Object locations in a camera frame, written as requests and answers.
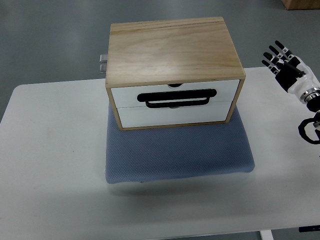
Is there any white table leg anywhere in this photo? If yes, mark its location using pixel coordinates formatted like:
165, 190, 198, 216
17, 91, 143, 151
259, 230, 274, 240

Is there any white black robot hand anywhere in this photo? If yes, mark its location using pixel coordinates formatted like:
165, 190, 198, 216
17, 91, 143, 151
261, 40, 320, 109

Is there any white drawer black handle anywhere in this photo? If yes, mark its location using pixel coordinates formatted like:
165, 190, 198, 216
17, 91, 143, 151
117, 101, 231, 128
111, 79, 240, 108

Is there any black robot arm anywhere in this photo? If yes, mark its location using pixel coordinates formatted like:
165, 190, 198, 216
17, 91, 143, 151
298, 95, 320, 145

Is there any blue-grey foam cushion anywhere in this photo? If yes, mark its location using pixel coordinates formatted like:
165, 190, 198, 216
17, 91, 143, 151
105, 110, 255, 184

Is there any wooden drawer cabinet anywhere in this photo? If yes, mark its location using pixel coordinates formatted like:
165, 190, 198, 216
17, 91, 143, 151
105, 17, 246, 131

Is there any silver metal clamp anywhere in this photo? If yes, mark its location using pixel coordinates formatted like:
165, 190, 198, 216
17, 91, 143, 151
99, 53, 108, 74

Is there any black table bracket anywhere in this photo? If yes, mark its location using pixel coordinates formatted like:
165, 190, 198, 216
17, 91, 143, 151
298, 225, 320, 233

